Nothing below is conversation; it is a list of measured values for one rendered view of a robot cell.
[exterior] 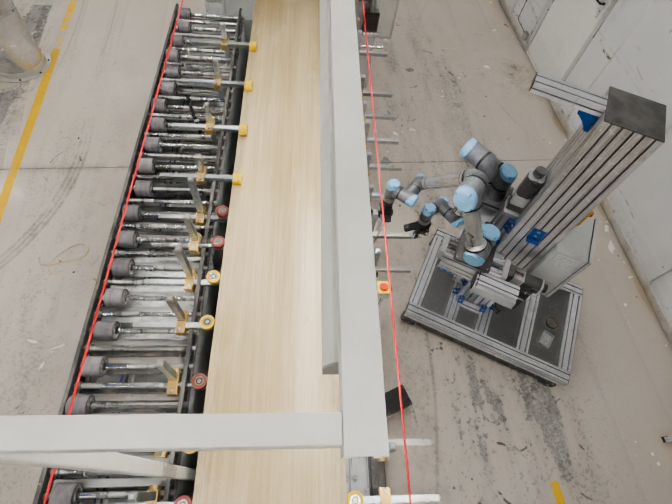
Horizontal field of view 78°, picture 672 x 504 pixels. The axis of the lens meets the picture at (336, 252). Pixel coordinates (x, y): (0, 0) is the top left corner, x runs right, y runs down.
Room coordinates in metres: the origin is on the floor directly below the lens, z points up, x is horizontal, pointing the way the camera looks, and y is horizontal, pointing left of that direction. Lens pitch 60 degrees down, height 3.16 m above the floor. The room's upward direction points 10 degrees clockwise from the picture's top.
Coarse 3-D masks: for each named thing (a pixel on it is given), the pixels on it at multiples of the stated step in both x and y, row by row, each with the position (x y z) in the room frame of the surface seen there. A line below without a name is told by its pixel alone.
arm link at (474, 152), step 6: (474, 138) 1.81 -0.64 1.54; (468, 144) 1.75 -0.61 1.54; (474, 144) 1.74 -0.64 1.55; (480, 144) 1.76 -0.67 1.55; (462, 150) 1.73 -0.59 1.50; (468, 150) 1.72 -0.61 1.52; (474, 150) 1.71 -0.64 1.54; (480, 150) 1.71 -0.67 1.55; (486, 150) 1.72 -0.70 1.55; (462, 156) 1.73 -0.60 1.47; (468, 156) 1.70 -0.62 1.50; (474, 156) 1.69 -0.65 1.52; (480, 156) 1.68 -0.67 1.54; (486, 156) 1.68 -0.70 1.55; (474, 162) 1.67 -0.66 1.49; (480, 162) 1.65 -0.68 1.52; (498, 162) 1.94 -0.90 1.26
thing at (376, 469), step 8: (368, 456) 0.22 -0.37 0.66; (368, 464) 0.18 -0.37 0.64; (376, 464) 0.18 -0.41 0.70; (384, 464) 0.19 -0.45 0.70; (368, 472) 0.14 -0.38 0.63; (376, 472) 0.15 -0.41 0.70; (384, 472) 0.15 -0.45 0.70; (376, 480) 0.11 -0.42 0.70; (384, 480) 0.11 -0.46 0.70; (376, 488) 0.07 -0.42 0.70
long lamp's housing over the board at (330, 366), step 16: (320, 0) 1.43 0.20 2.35; (320, 16) 1.34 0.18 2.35; (320, 32) 1.25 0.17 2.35; (320, 48) 1.18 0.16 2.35; (320, 64) 1.10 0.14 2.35; (320, 80) 1.03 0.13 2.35; (320, 96) 0.96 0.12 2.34; (320, 112) 0.91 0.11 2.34; (320, 128) 0.85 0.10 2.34; (320, 144) 0.80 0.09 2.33; (336, 288) 0.37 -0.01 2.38; (336, 304) 0.33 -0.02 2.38; (336, 320) 0.30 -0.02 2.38; (336, 336) 0.27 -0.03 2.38; (336, 352) 0.23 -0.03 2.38; (336, 368) 0.21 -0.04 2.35
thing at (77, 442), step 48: (336, 0) 1.24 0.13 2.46; (336, 48) 1.02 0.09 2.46; (336, 96) 0.84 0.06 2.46; (336, 144) 0.68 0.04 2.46; (336, 192) 0.55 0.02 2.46; (336, 240) 0.44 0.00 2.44; (0, 432) 0.01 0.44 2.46; (48, 432) 0.02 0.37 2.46; (96, 432) 0.03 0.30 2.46; (144, 432) 0.04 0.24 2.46; (192, 432) 0.05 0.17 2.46; (240, 432) 0.06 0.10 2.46; (288, 432) 0.07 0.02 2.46; (336, 432) 0.09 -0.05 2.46; (384, 432) 0.10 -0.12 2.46; (192, 480) -0.04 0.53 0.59
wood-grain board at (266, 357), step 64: (256, 64) 2.92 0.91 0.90; (256, 128) 2.22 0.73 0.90; (256, 192) 1.65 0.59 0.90; (320, 192) 1.74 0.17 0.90; (256, 256) 1.18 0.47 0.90; (320, 256) 1.26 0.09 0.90; (256, 320) 0.78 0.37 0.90; (320, 320) 0.85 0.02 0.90; (256, 384) 0.44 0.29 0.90; (320, 384) 0.50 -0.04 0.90
